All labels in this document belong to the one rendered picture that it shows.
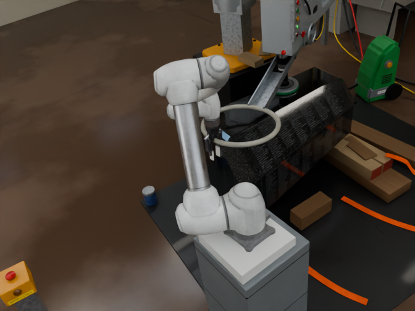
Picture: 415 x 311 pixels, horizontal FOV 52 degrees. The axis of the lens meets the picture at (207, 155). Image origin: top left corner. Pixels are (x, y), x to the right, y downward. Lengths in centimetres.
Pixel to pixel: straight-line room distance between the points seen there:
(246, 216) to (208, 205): 17
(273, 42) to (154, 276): 175
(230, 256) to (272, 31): 154
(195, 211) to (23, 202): 241
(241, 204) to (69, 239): 194
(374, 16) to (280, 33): 301
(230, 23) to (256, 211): 208
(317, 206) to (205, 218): 146
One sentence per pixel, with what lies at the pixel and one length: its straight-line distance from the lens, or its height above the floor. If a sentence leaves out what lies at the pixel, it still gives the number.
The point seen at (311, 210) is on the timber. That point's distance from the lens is 312.
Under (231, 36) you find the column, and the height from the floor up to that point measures 95.
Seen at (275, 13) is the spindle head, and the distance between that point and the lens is 283.
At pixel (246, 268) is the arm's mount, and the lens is 190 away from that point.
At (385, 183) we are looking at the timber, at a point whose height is 11.
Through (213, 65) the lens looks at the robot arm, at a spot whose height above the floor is 162.
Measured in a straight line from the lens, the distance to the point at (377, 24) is 578.
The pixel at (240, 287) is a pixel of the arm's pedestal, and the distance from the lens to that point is 195.
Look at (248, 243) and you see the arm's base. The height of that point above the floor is 88.
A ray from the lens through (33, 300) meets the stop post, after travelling 197.
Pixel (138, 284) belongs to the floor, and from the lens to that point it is 304.
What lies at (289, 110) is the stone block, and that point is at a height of 78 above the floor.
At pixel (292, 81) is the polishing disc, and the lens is 318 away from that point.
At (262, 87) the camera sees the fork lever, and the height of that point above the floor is 92.
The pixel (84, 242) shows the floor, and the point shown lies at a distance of 342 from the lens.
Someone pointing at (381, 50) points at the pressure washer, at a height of 52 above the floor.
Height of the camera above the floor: 240
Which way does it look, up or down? 39 degrees down
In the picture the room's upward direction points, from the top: 9 degrees counter-clockwise
